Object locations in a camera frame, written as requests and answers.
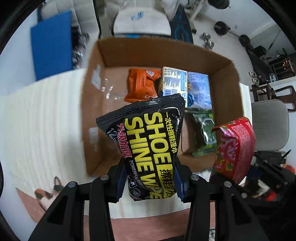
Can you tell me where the orange snack packet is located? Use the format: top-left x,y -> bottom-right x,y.
125,68 -> 162,103

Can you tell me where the barbell on floor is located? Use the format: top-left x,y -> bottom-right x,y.
214,21 -> 251,48

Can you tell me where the chrome dumbbell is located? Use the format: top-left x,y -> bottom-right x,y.
200,33 -> 214,50

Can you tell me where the black blue weight bench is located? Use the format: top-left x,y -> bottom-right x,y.
169,5 -> 194,44

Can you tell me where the white chair behind table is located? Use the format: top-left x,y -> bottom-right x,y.
112,1 -> 171,37

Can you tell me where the green seaweed snack packet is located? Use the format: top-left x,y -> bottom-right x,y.
188,109 -> 217,158

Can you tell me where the white quilted chair at left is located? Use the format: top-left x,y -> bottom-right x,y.
36,0 -> 101,40

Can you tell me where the red snack packet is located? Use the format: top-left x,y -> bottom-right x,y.
212,116 -> 256,184

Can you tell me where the white puffer jacket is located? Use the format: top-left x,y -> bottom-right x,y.
161,0 -> 188,21

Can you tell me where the open cardboard milk box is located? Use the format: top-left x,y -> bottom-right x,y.
81,38 -> 244,176

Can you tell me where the light blue tissue pack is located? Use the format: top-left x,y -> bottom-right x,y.
188,72 -> 212,110

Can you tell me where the blue folded mat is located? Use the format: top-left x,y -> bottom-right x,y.
31,11 -> 73,81

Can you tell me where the grey chair at right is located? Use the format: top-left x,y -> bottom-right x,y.
251,99 -> 290,151

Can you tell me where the white blue tissue pack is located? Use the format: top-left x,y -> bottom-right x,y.
158,66 -> 188,107

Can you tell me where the white barbell rack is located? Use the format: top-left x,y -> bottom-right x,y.
185,0 -> 207,34

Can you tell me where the black shoe shine wipes pack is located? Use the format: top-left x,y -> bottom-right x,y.
96,93 -> 185,201

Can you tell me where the small blue packet on chair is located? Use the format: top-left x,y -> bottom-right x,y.
131,11 -> 144,21

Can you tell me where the brown wooden chair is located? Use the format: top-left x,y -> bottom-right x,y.
250,84 -> 296,112

